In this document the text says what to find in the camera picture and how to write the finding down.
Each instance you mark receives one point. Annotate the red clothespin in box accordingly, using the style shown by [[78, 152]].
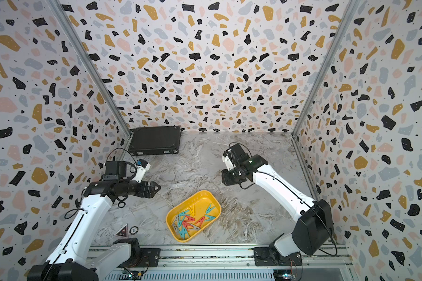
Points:
[[187, 221]]

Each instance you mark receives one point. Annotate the right aluminium corner post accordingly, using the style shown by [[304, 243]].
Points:
[[342, 29]]

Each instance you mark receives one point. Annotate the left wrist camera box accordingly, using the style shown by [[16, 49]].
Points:
[[142, 166]]

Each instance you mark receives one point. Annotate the yellow plastic storage box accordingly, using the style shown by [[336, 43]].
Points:
[[196, 204]]

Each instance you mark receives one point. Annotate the round black sticker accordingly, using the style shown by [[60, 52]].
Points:
[[134, 230]]

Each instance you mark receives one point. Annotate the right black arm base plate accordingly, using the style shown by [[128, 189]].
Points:
[[269, 256]]

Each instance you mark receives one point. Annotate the aluminium corner post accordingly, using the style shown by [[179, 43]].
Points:
[[342, 29], [62, 18]]

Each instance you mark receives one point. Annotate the black flat case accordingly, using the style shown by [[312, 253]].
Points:
[[156, 140]]

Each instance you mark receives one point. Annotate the teal clothespin in box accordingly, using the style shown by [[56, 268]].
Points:
[[184, 213], [211, 210]]

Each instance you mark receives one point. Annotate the triangular warning sticker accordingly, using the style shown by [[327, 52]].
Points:
[[123, 232]]

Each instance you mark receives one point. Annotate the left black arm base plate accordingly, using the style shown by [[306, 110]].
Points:
[[143, 258]]

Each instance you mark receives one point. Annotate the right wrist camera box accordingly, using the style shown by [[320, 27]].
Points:
[[235, 154]]

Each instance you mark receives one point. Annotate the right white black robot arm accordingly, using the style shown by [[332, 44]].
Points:
[[313, 219]]

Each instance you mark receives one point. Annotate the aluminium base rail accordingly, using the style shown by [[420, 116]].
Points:
[[234, 262]]

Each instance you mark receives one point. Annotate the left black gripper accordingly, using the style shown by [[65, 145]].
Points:
[[150, 192]]

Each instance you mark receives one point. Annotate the left aluminium corner post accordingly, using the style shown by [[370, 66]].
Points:
[[62, 18]]

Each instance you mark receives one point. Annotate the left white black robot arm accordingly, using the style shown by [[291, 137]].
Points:
[[68, 262]]

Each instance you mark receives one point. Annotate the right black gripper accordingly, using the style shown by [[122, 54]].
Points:
[[225, 180]]

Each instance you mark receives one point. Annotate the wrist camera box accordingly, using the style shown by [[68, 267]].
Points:
[[142, 166], [235, 154]]

